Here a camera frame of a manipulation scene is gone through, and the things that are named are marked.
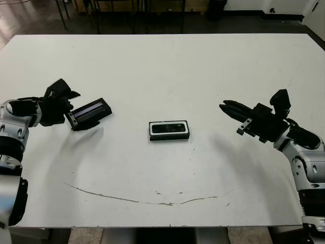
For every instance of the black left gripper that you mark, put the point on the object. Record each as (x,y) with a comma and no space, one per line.
(52,111)

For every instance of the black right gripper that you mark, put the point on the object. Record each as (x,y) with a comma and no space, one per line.
(266,124)

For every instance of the black box lid purple print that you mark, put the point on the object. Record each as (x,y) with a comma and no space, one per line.
(96,111)

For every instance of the black slim camera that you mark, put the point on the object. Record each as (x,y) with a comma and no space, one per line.
(167,127)

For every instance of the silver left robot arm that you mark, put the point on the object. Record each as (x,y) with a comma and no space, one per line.
(15,127)

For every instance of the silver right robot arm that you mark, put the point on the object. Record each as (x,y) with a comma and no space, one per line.
(307,165)

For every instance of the black box base white insert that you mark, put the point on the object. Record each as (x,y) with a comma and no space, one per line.
(167,137)

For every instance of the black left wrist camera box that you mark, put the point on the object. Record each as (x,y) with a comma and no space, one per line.
(58,89)

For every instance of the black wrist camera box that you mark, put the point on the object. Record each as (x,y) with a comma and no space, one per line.
(280,100)
(58,89)

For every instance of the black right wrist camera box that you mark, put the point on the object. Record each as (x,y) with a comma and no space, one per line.
(280,100)

